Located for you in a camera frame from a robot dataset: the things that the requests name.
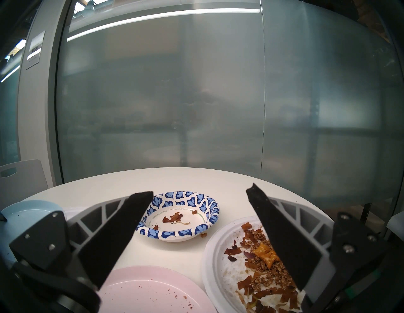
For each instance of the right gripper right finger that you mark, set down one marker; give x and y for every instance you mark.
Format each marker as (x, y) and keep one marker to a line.
(290, 239)

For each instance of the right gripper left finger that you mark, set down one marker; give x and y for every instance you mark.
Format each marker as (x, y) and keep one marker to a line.
(94, 246)

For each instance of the pink plate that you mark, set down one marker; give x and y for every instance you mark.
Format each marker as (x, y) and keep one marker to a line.
(151, 293)

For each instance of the light blue plate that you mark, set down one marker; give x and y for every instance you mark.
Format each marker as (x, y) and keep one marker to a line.
(25, 214)

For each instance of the white paper plate with leftovers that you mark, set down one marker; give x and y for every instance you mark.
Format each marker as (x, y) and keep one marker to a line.
(217, 268)

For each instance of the few brown food scraps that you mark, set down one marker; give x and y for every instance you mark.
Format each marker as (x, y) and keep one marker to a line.
(173, 217)

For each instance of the small blue patterned paper bowl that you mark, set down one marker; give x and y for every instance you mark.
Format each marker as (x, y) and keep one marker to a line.
(176, 197)

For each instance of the paper sign with QR code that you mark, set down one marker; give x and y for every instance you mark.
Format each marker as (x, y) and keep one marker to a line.
(35, 50)

